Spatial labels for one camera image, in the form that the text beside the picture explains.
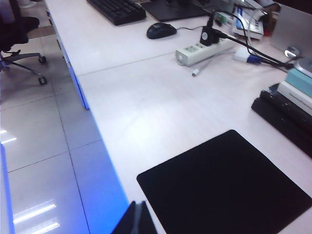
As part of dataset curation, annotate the black wired mouse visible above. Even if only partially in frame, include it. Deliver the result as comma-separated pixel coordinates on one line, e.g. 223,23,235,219
146,21,177,39

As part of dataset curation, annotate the white book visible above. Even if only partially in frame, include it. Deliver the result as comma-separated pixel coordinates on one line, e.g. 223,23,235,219
277,80,312,111

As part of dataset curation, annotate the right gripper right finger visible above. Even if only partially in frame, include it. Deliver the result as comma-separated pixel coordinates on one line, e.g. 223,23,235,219
140,200,159,234

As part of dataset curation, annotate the green circuit board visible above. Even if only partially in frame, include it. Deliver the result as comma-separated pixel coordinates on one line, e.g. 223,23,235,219
215,13,231,25

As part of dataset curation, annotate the white power strip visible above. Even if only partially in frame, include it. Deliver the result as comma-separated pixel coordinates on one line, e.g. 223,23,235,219
175,38,236,67

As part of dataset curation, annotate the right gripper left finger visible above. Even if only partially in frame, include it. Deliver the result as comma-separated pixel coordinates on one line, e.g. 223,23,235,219
111,201,137,234

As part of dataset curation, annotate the teal book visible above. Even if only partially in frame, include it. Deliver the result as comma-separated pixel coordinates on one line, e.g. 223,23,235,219
284,68,312,86

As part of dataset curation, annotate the black power cable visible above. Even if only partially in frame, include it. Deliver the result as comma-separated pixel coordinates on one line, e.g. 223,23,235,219
209,8,295,71

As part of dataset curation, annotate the black keyboard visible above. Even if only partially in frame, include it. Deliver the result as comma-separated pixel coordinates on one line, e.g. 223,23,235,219
86,0,148,26

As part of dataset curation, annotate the black power adapter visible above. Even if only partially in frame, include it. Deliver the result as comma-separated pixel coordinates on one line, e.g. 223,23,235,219
199,25,221,47

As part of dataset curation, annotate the black desk mat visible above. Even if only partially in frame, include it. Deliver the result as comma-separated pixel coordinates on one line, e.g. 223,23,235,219
141,0,212,22

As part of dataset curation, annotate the black office chair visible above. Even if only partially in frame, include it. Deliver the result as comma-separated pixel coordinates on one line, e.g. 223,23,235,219
0,0,48,86

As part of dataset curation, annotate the black flat box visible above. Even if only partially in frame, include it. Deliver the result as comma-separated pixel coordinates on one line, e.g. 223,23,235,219
259,82,312,137
251,97,312,159

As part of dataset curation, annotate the silver metal clamp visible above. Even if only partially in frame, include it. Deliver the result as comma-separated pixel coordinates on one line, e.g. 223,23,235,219
284,46,301,59

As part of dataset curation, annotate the black mouse pad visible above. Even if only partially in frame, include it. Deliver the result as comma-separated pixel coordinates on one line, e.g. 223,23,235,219
136,129,312,234

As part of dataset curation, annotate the white flat box blue print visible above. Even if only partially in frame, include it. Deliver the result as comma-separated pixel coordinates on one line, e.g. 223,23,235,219
231,5,265,40

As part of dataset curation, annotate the white cable with plug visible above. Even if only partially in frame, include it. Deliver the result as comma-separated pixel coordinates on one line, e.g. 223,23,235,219
191,57,213,78

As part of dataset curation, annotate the white video adapter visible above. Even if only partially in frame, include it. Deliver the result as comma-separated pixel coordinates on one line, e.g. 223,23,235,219
233,47,262,65

